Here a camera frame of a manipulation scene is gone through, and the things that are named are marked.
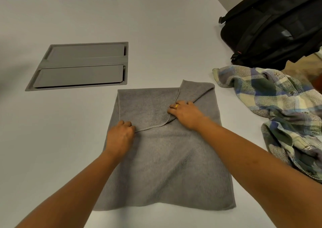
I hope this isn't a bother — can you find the person's left hand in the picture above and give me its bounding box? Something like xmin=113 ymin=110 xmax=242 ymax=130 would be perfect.
xmin=103 ymin=120 xmax=136 ymax=162

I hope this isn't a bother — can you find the person's right hand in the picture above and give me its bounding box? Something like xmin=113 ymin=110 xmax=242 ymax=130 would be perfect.
xmin=167 ymin=100 xmax=211 ymax=131

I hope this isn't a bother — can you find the grey towel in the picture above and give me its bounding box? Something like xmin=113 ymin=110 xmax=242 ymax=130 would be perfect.
xmin=92 ymin=79 xmax=236 ymax=212

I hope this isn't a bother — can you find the plaid flannel shirt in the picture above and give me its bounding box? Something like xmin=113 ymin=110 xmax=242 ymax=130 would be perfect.
xmin=212 ymin=65 xmax=322 ymax=184

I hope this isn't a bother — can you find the black backpack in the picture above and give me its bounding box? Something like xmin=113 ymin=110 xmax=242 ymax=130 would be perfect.
xmin=218 ymin=0 xmax=322 ymax=70

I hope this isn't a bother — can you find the person's left forearm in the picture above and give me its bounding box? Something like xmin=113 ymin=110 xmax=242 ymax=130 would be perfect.
xmin=15 ymin=151 xmax=121 ymax=228

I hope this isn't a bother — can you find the person's right forearm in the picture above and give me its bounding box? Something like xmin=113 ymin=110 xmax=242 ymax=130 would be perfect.
xmin=194 ymin=116 xmax=322 ymax=228

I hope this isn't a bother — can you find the grey table cable box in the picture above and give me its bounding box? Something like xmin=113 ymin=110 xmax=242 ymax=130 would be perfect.
xmin=24 ymin=42 xmax=129 ymax=92

